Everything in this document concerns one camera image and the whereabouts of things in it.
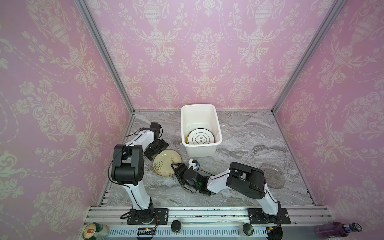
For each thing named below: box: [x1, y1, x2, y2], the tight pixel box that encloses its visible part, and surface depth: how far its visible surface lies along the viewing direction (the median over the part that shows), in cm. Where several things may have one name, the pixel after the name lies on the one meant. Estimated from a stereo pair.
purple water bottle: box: [315, 222, 362, 239], surface depth 62 cm
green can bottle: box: [82, 222, 109, 240], surface depth 64 cm
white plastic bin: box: [180, 104, 223, 158], surface depth 102 cm
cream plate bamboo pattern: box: [153, 149, 182, 177], surface depth 94 cm
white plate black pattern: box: [187, 128, 215, 145], surface depth 102 cm
